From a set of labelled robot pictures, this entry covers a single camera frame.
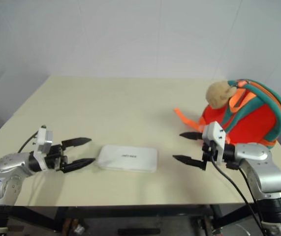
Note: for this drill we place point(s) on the black table frame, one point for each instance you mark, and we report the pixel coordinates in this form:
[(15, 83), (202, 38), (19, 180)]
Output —
[(120, 214)]

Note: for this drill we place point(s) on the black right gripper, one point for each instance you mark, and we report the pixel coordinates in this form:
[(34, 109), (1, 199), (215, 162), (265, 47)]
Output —
[(209, 152)]

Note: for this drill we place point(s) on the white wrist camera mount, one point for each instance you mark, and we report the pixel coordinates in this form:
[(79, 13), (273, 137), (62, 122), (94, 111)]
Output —
[(42, 143), (214, 140)]

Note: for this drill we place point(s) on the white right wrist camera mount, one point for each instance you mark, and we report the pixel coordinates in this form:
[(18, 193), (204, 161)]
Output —
[(214, 140)]

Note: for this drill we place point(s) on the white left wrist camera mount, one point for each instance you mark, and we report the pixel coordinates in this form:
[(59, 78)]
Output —
[(42, 143)]

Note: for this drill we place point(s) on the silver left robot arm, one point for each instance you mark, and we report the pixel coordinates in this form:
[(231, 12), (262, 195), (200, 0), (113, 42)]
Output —
[(6, 164)]

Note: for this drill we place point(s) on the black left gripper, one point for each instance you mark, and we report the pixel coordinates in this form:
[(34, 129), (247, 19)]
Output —
[(56, 157)]

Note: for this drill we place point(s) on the orange and green backpack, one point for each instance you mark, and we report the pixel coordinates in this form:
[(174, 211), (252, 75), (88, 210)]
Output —
[(243, 113)]

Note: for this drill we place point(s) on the white rectangular case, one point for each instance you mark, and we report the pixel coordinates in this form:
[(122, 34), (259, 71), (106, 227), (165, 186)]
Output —
[(128, 158)]

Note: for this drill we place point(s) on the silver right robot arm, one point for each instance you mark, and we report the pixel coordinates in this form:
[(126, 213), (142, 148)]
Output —
[(260, 172)]

